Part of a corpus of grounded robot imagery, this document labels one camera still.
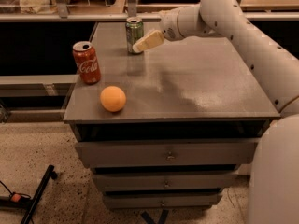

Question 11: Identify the grey drawer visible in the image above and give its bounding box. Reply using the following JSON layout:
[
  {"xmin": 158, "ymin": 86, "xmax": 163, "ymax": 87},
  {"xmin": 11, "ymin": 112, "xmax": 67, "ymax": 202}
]
[
  {"xmin": 75, "ymin": 139, "xmax": 258, "ymax": 168},
  {"xmin": 93, "ymin": 172, "xmax": 236, "ymax": 192},
  {"xmin": 102, "ymin": 193, "xmax": 222, "ymax": 209}
]

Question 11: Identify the red Coca-Cola can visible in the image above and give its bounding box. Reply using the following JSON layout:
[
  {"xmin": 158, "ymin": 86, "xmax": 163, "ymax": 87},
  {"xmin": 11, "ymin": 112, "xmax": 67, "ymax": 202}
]
[{"xmin": 73, "ymin": 41, "xmax": 101, "ymax": 85}]

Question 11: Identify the green soda can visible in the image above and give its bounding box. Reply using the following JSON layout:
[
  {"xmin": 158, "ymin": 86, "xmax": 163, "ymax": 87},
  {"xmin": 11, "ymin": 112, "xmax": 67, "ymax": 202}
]
[{"xmin": 125, "ymin": 17, "xmax": 144, "ymax": 54}]

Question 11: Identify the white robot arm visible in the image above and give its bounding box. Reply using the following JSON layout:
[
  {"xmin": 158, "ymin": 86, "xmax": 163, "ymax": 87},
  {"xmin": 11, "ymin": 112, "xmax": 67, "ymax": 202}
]
[{"xmin": 133, "ymin": 0, "xmax": 299, "ymax": 224}]

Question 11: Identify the metal frame rail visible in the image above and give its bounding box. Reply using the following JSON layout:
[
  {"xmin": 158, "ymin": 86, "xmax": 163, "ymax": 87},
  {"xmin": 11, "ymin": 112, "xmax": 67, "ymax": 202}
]
[{"xmin": 0, "ymin": 0, "xmax": 299, "ymax": 22}]

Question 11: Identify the orange fruit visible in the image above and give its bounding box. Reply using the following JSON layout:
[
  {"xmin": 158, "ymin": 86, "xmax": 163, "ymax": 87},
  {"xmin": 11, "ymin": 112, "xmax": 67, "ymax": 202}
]
[{"xmin": 100, "ymin": 86, "xmax": 126, "ymax": 112}]

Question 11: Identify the top grey drawer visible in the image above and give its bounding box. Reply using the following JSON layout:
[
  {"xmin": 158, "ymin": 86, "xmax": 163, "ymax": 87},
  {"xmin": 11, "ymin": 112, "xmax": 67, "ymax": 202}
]
[{"xmin": 75, "ymin": 139, "xmax": 258, "ymax": 168}]

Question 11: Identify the bottom grey drawer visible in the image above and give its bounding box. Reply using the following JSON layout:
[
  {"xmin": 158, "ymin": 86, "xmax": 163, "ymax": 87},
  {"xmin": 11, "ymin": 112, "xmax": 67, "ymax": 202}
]
[{"xmin": 102, "ymin": 193, "xmax": 222, "ymax": 209}]

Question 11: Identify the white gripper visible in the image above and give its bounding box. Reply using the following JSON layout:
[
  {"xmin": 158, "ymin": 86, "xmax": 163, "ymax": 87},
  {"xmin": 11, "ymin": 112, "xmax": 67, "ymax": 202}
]
[{"xmin": 133, "ymin": 8, "xmax": 181, "ymax": 53}]

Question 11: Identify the grey drawer cabinet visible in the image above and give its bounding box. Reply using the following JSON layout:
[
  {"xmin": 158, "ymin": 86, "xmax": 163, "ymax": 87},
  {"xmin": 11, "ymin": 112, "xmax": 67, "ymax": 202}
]
[{"xmin": 64, "ymin": 23, "xmax": 278, "ymax": 197}]

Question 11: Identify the black floor stand leg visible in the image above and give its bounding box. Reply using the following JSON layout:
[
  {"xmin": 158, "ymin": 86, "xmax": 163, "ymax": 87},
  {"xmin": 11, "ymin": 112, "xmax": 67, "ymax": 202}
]
[{"xmin": 0, "ymin": 165, "xmax": 58, "ymax": 224}]

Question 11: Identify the black cable with orange clip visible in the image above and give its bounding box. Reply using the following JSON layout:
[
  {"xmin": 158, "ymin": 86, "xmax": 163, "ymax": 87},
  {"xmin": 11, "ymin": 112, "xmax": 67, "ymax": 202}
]
[{"xmin": 0, "ymin": 179, "xmax": 32, "ymax": 203}]

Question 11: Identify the middle grey drawer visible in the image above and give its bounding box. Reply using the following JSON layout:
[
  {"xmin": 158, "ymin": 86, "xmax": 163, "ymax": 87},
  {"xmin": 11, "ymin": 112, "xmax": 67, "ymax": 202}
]
[{"xmin": 93, "ymin": 172, "xmax": 236, "ymax": 192}]

